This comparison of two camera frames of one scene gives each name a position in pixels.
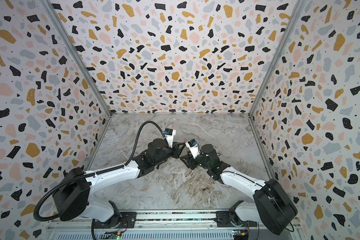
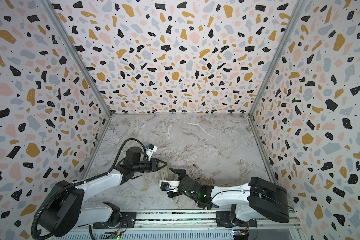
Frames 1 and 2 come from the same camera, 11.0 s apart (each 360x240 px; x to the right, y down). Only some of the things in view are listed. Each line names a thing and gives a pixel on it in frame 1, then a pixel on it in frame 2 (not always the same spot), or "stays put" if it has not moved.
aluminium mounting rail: (175, 220) stays put
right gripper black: (190, 159) -> (182, 181)
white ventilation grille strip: (146, 235) stays put
